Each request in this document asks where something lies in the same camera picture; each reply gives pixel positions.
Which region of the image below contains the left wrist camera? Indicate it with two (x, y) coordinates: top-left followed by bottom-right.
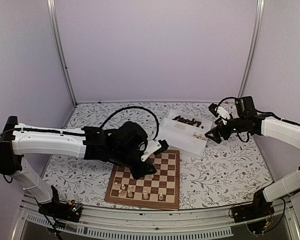
(141, 139), (169, 162)

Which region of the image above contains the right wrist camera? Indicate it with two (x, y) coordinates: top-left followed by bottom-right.
(208, 103), (231, 125)

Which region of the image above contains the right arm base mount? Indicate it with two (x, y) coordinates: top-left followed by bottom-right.
(228, 202), (275, 235)

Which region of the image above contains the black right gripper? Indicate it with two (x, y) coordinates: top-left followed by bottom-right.
(205, 116), (247, 144)

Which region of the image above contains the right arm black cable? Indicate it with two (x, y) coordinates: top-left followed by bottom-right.
(218, 96), (251, 143)

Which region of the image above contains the aluminium frame post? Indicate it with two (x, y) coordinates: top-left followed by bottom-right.
(46, 0), (78, 107)
(237, 0), (265, 98)

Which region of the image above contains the front aluminium rail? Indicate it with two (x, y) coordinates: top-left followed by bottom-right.
(12, 191), (300, 240)

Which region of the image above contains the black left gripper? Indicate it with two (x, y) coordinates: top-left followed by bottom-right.
(111, 147), (157, 181)

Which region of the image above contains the white plastic divided tray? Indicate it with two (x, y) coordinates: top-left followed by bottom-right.
(157, 109), (213, 159)

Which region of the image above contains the left aluminium frame post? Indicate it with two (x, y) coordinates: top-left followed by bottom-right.
(46, 0), (78, 107)

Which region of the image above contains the light chess knight piece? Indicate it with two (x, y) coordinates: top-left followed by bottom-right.
(118, 189), (124, 196)

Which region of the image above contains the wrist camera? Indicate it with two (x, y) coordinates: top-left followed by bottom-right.
(208, 103), (231, 125)
(141, 139), (169, 162)

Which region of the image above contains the right aluminium frame post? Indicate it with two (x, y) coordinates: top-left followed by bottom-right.
(237, 0), (265, 98)

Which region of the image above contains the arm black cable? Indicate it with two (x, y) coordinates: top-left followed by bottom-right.
(218, 96), (251, 143)
(99, 106), (160, 143)

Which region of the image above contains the light chess queen piece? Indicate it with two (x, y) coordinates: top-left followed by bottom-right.
(142, 190), (149, 200)

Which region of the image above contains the pile of dark chess pieces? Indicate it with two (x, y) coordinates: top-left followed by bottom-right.
(172, 115), (204, 129)

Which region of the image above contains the wooden chess board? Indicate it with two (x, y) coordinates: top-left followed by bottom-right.
(104, 150), (180, 211)

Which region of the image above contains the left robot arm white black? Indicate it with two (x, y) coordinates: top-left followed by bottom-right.
(0, 116), (163, 217)

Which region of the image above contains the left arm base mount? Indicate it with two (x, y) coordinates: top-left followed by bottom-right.
(38, 186), (83, 223)

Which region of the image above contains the light chess piece rook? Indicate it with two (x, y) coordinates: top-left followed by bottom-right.
(127, 190), (134, 198)

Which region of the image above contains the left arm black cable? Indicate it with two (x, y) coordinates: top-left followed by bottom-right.
(99, 106), (160, 143)

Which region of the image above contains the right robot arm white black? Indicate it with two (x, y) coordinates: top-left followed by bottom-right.
(205, 96), (300, 218)

